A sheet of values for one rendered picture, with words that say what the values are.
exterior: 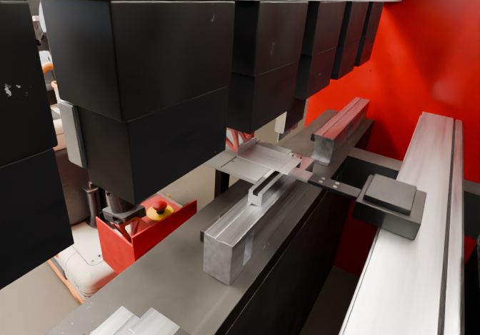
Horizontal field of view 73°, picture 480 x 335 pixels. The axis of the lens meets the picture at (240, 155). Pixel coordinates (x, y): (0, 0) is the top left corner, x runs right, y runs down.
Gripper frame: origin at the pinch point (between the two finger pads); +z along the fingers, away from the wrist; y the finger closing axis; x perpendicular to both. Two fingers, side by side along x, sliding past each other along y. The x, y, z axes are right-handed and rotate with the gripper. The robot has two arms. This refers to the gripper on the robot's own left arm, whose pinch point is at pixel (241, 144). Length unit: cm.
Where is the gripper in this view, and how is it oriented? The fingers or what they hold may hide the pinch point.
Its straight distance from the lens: 78.2
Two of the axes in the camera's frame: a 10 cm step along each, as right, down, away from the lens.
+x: -7.7, 1.4, 6.2
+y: 5.5, -3.5, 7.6
